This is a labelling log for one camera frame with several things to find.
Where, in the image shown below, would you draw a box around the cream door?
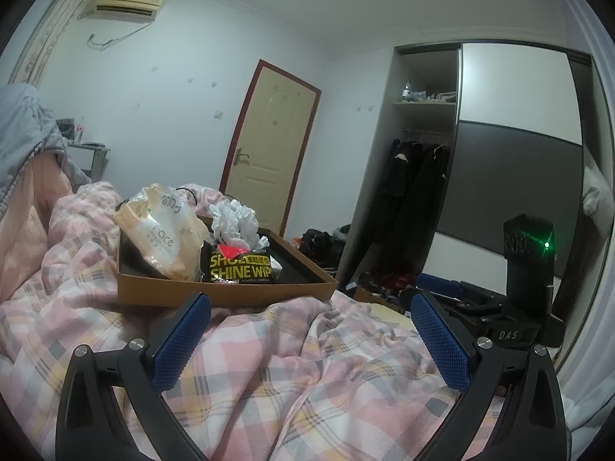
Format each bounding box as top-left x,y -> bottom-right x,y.
219,59 -> 322,238

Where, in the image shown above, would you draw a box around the black clothes pile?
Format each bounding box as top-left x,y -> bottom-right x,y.
300,228 -> 351,267

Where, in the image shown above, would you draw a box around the white plastic bag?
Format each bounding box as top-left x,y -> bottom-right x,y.
208,199 -> 270,250

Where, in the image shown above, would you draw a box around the black wipes packet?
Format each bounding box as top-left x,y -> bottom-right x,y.
199,242 -> 284,285

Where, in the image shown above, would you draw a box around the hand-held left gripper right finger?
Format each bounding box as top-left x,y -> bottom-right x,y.
410,290 -> 572,461

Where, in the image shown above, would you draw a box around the red clothes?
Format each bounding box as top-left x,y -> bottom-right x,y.
360,271 -> 419,294

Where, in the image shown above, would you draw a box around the sliding door wardrobe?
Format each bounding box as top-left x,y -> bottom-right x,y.
336,42 -> 615,308

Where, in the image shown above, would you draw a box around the small cardboard box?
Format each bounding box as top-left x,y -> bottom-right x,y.
353,287 -> 407,313

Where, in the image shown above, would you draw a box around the brown cardboard box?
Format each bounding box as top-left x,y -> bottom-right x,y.
116,216 -> 338,309

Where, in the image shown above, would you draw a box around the small desk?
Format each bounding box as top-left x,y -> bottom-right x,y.
67,141 -> 110,178

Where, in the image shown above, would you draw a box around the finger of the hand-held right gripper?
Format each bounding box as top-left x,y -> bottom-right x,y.
444,298 -> 506,318
416,273 -> 506,299

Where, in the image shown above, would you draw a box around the patterned curtain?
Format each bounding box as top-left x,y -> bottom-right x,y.
7,0 -> 121,90

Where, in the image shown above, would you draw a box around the cream air conditioner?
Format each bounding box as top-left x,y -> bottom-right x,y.
77,0 -> 166,24

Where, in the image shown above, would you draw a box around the white plastic hangers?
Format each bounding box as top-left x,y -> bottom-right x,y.
413,90 -> 456,104

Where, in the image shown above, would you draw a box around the white cloth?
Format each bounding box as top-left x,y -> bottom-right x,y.
581,163 -> 613,236

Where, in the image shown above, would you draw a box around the grey quilt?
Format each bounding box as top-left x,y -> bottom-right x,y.
0,84 -> 92,202

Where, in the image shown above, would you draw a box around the air conditioner hose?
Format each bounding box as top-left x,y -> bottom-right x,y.
86,22 -> 155,51

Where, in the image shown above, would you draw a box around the black coat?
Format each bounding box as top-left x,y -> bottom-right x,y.
351,143 -> 450,270
377,139 -> 424,245

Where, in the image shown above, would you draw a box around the beige tissue packet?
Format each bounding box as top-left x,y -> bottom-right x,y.
114,183 -> 212,282

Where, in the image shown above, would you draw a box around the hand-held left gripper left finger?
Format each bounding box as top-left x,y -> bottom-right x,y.
55,292 -> 212,461

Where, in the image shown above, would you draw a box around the pink plaid quilt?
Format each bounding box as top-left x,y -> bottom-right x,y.
0,154 -> 510,461

